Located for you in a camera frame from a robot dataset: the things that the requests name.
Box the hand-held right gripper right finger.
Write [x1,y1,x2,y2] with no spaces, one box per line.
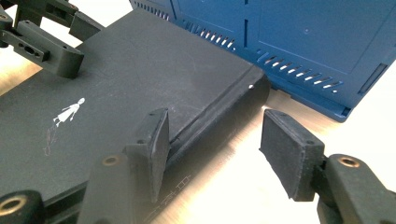
[259,109,325,202]

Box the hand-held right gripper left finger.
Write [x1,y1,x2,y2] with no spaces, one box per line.
[124,107,171,203]

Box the black book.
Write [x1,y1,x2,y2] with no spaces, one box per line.
[0,8,271,224]

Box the blue plastic file rack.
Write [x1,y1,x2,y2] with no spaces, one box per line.
[129,0,396,123]

